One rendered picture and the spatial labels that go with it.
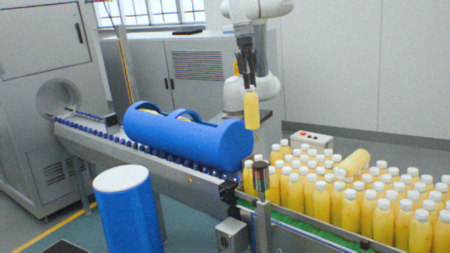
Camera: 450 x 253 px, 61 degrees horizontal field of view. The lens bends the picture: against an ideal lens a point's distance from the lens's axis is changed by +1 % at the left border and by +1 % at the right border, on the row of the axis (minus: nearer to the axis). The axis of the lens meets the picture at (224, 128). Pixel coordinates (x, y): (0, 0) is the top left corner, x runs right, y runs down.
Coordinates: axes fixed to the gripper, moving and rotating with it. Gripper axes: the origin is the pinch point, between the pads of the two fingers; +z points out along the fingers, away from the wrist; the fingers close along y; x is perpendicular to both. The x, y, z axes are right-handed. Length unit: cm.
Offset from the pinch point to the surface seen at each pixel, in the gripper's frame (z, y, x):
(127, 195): 46, 48, -45
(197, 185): 55, 5, -43
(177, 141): 30, 8, -50
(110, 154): 45, 5, -134
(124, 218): 58, 49, -49
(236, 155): 39.2, -4.7, -19.5
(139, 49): -34, -118, -255
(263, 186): 36, 33, 28
